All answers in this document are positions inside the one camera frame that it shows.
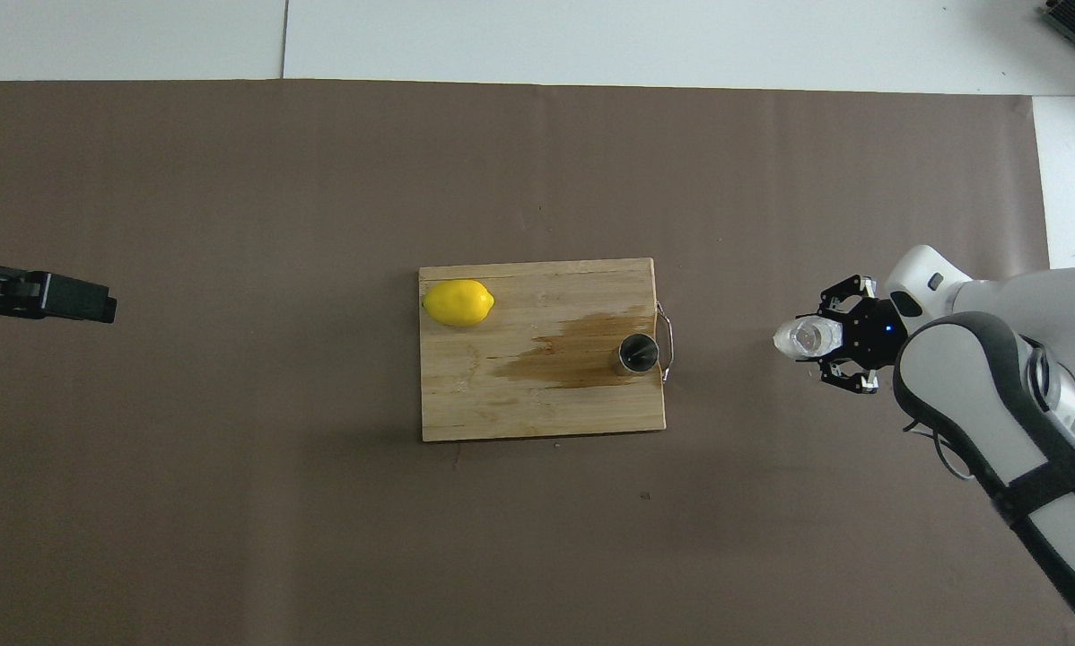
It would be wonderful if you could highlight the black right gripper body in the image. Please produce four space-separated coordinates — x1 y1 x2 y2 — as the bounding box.
847 301 908 369

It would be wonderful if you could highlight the clear textured glass cup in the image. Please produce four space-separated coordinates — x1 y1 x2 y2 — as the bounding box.
773 316 844 362

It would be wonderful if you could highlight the steel double jigger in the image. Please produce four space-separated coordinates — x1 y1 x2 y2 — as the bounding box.
614 333 660 376

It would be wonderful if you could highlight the brown paper table mat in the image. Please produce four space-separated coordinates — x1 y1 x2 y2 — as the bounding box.
0 79 1075 646

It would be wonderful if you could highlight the wooden cutting board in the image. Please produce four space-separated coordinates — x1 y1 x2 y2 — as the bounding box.
418 258 677 443

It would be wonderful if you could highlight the yellow lemon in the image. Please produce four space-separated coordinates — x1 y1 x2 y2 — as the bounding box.
422 279 496 328

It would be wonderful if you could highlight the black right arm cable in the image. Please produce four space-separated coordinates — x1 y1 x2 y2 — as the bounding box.
902 418 976 482

